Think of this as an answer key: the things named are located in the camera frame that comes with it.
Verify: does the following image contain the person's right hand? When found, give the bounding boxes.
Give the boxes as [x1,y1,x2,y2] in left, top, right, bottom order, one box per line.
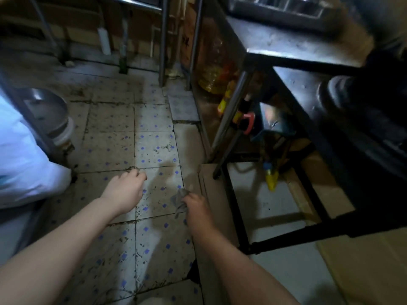
[183,193,217,234]

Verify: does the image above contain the person's left hand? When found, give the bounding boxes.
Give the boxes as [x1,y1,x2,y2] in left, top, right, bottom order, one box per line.
[100,169,148,216]

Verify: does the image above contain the dark grey rag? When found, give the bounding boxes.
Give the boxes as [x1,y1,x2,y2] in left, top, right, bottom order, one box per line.
[170,188,191,219]

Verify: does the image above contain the person's left forearm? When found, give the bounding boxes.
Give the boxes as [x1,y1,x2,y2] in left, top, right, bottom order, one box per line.
[0,198,128,305]

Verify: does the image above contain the person's right forearm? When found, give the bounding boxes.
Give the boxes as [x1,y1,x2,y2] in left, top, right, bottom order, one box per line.
[190,219,301,305]

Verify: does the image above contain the dark steel countertop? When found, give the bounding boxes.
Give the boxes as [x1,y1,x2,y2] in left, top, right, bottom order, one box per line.
[226,15,365,69]

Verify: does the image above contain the yellow bottle with blue cap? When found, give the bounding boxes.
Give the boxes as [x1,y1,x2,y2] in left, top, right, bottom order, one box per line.
[262,161,280,192]

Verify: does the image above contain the white round container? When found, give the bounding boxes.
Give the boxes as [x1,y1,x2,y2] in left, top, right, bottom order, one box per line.
[52,116,75,150]

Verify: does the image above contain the black metal stove stand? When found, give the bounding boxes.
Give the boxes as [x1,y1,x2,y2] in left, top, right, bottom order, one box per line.
[211,65,407,255]

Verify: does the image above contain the steel counter legs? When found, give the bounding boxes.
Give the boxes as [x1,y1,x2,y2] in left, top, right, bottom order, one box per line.
[187,0,255,180]

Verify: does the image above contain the white hanging plastic bag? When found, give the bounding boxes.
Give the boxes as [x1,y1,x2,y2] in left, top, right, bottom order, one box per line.
[0,89,73,209]

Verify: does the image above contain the small yellow bottle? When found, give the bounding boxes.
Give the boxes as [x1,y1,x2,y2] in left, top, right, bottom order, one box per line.
[217,80,237,119]

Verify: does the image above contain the blue printed packet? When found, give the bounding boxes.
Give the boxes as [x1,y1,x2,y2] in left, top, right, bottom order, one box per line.
[251,102,297,143]

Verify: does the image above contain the large yellow oil bottle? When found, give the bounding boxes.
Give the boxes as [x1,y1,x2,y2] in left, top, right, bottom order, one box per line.
[197,31,237,95]

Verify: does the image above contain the stainless steel sink unit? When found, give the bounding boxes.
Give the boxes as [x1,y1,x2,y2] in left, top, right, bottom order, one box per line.
[28,0,170,88]

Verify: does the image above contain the brown cardboard box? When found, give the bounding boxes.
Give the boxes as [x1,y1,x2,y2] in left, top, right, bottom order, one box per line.
[180,1,199,72]

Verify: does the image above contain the red plastic handle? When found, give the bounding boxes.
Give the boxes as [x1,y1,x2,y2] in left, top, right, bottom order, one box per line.
[238,111,256,134]

